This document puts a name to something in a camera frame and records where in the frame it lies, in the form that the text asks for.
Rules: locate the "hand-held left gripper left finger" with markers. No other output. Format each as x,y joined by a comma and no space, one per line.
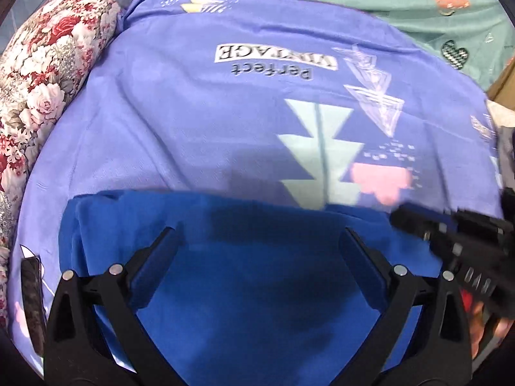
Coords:
155,263

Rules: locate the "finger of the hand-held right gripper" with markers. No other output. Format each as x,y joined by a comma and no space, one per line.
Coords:
414,219

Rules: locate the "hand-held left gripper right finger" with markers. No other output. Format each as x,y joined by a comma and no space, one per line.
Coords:
362,263

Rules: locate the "blue and red pants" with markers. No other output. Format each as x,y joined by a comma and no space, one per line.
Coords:
241,289

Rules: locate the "person's right hand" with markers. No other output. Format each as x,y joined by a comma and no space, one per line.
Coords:
489,331

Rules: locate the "grey garment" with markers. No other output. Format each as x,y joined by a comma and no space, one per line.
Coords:
507,148

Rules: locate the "black smartphone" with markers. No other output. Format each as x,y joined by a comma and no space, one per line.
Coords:
33,305

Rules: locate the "white cloth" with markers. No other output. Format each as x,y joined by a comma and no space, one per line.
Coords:
501,114

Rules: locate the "purple printed blanket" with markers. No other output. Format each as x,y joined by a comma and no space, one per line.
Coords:
221,108

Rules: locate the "floral pillow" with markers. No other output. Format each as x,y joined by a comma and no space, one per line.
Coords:
44,72

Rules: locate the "wooden bed frame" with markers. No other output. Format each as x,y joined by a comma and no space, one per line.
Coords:
503,86

